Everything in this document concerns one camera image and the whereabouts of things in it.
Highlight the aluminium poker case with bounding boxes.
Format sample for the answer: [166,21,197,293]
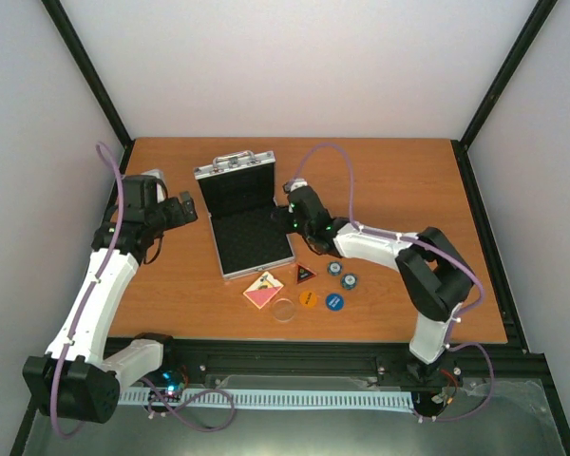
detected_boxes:
[194,150,295,279]

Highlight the blue green chip stack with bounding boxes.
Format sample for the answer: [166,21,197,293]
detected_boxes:
[327,261,343,276]
[340,273,358,290]

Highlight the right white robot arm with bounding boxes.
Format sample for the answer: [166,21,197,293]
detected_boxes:
[275,179,476,368]

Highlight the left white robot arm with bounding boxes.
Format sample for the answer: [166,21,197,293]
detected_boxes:
[23,169,198,423]

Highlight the triangular all in button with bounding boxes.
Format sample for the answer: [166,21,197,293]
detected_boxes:
[295,263,316,285]

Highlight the pink yellow card deck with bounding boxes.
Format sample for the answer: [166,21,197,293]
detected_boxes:
[243,272,284,310]

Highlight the orange big blind button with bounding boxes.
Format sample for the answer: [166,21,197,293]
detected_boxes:
[298,291,318,309]

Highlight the clear round dealer button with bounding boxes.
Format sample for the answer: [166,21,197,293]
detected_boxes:
[270,298,296,323]

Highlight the blue small blind button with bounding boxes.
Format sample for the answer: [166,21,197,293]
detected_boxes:
[325,293,345,312]

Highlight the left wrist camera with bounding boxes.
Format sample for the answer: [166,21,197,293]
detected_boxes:
[142,168,168,202]

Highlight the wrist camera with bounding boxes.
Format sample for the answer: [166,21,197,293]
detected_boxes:
[142,168,168,202]
[283,178,308,194]

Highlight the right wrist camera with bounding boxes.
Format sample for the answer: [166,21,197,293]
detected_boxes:
[283,178,308,194]

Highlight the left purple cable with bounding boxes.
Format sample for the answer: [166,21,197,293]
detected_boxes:
[49,141,238,438]

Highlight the purple cable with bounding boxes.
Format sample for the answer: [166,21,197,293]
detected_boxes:
[295,142,496,423]
[49,141,238,438]

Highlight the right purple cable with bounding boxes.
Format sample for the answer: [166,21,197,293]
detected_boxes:
[295,142,496,423]

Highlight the light blue cable duct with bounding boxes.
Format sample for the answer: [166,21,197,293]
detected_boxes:
[118,387,413,413]

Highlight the black aluminium frame rail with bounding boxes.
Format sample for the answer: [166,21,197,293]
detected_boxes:
[42,334,552,391]

